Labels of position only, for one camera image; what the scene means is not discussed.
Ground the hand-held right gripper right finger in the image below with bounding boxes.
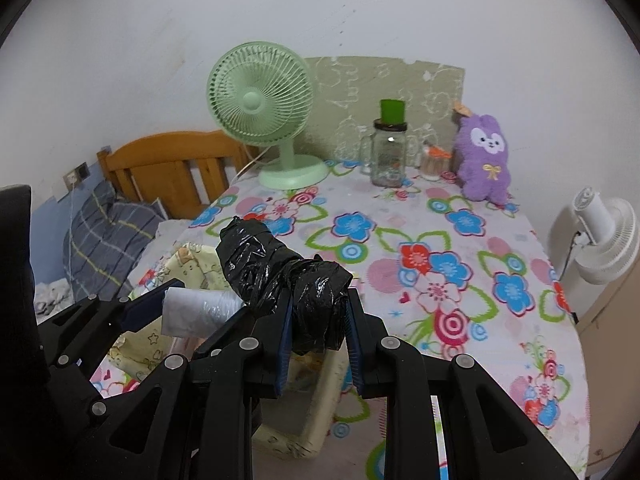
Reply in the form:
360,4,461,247
346,289,581,480

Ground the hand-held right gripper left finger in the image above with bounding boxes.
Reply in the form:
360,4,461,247
65,290,294,480

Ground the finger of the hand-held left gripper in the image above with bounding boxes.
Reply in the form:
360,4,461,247
87,282,186,333
192,306,264,361

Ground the white plastic bag roll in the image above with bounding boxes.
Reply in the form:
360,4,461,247
161,287,242,338

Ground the yellow cartoon storage box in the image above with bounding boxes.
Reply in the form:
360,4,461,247
102,242,353,461

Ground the grey plaid pillow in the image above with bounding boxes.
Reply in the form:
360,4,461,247
62,180,168,301

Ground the white bedding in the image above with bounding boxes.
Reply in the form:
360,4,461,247
150,217,193,256

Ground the crumpled white cloth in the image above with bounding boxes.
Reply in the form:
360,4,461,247
32,282,76,317

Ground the floral tablecloth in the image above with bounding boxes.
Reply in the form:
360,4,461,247
90,157,591,480

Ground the wooden bed headboard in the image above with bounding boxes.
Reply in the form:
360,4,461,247
97,130,261,220

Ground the glass jar with green lid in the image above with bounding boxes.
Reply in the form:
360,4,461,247
359,99,418,188

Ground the toothpick jar with orange lid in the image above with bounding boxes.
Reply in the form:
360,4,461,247
420,144,448,182

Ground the purple plush bunny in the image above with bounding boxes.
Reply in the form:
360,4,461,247
451,101,516,206

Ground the green desk fan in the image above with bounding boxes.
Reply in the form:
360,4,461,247
206,42,330,191

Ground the green patterned board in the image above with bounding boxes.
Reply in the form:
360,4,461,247
302,56,466,171

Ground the beige door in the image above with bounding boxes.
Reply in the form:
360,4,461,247
575,270,640,466

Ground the white standing fan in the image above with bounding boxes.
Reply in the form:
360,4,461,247
547,186,640,286

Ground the white charging cable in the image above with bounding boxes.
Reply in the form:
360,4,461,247
65,185,83,281

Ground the wall socket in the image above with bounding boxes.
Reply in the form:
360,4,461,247
62,161,91,188

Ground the white fan cable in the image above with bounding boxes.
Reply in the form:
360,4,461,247
235,145,273,181

